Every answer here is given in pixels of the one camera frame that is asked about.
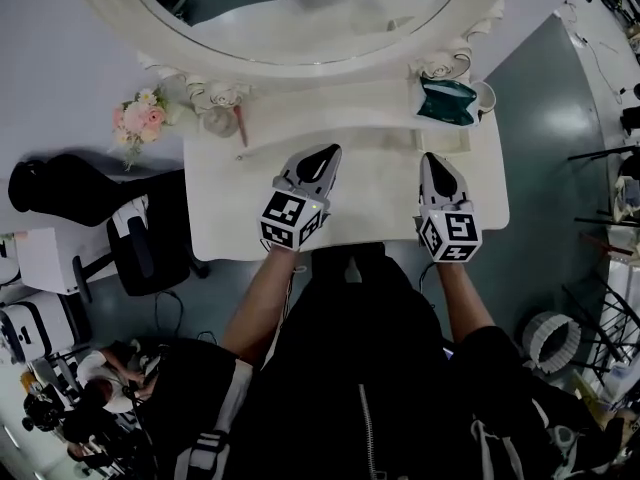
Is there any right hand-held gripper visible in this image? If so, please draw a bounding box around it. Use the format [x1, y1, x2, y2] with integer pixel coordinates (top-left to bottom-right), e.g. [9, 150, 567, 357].
[413, 151, 482, 264]

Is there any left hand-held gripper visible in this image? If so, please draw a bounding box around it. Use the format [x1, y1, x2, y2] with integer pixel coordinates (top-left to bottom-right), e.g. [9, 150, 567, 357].
[257, 142, 344, 253]

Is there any white vanity dressing table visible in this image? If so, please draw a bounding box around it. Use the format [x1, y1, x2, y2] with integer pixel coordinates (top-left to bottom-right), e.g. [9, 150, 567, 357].
[182, 75, 511, 264]

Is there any person's left forearm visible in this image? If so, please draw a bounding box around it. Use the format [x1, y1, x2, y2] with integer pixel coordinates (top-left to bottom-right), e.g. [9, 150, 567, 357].
[219, 245, 297, 370]

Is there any person's right forearm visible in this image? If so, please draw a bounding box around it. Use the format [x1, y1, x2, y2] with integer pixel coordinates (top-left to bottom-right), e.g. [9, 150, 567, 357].
[433, 259, 497, 345]

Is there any dark green pouch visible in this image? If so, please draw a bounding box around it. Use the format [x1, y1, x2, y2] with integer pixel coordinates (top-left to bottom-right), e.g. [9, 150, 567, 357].
[416, 76, 479, 127]

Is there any pink stick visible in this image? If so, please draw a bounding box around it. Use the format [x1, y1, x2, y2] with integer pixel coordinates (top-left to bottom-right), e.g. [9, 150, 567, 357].
[233, 105, 250, 149]

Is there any white cup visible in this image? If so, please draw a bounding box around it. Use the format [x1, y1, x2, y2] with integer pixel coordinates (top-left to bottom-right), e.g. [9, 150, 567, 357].
[471, 80, 498, 120]

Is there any clear glass jar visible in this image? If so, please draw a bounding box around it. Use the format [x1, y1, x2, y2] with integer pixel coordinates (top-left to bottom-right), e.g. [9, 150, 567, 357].
[201, 107, 237, 140]

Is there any pink flower bouquet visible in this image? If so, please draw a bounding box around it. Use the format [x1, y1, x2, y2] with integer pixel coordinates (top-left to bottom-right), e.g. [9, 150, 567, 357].
[109, 86, 170, 170]

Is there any black office chair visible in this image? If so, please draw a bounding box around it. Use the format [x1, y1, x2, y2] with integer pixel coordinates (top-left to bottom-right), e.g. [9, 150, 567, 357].
[7, 152, 211, 303]

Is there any white pleated round basket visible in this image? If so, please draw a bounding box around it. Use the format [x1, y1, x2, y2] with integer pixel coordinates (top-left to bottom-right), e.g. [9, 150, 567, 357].
[521, 309, 584, 375]

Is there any black metal rack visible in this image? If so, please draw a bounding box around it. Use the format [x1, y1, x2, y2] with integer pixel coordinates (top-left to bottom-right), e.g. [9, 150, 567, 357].
[561, 266, 640, 385]

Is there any person's black jacket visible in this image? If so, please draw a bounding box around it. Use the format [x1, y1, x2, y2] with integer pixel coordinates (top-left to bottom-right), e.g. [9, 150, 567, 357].
[134, 241, 626, 480]

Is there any white cabinet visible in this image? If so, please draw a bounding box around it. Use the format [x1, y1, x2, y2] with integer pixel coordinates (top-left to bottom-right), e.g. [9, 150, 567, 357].
[13, 226, 85, 297]

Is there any white and black wheeled machine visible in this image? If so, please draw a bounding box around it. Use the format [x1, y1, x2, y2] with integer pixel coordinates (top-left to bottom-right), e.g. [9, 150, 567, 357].
[0, 292, 77, 365]
[0, 252, 22, 287]

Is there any oval mirror with white frame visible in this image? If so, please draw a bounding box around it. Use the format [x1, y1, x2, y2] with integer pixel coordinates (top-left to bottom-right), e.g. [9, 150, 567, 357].
[73, 0, 512, 112]

